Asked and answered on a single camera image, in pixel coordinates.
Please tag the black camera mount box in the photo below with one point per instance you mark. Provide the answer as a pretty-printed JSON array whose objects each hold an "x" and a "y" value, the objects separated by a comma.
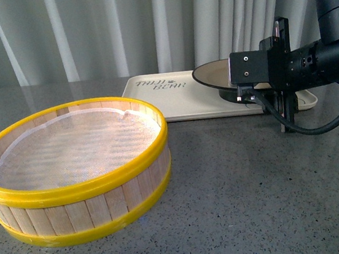
[{"x": 248, "y": 67}]

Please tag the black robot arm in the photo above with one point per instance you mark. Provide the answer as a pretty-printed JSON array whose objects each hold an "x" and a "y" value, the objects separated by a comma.
[{"x": 328, "y": 61}]

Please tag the yellow rimmed wooden steamer basket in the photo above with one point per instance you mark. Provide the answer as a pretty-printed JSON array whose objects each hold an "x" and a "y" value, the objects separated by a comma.
[{"x": 96, "y": 208}]

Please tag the white mesh steamer liner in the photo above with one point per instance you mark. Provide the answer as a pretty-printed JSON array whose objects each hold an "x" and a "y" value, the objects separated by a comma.
[{"x": 76, "y": 147}]

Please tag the cream bear print tray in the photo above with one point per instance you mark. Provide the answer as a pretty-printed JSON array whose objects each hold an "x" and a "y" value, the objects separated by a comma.
[{"x": 180, "y": 98}]

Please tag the grey pleated curtain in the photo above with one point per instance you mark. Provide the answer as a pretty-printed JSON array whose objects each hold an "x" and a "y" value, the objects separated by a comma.
[{"x": 49, "y": 41}]

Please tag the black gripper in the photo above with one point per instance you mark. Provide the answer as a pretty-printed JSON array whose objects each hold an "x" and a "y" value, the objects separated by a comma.
[{"x": 289, "y": 72}]

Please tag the brown plate with black rim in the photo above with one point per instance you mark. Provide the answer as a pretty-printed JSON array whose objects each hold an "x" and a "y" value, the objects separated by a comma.
[{"x": 215, "y": 75}]

